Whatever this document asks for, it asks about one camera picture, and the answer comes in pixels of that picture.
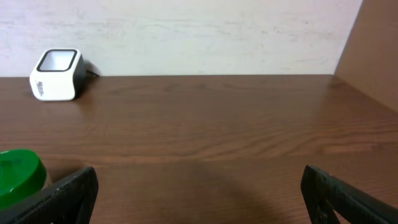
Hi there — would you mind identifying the brown cardboard panel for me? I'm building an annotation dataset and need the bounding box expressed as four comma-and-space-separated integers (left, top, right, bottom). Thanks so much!
335, 0, 397, 111

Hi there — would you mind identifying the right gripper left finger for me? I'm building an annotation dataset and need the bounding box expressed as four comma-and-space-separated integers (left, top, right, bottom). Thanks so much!
1, 167, 99, 224

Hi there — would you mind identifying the green-lidded jar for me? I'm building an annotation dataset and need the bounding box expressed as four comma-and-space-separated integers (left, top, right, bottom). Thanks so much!
1, 149, 52, 209

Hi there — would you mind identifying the white barcode scanner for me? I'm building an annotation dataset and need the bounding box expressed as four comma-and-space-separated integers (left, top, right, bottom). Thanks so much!
29, 49, 86, 101

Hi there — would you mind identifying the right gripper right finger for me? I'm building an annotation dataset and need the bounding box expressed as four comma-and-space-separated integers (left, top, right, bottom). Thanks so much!
300, 165, 397, 224

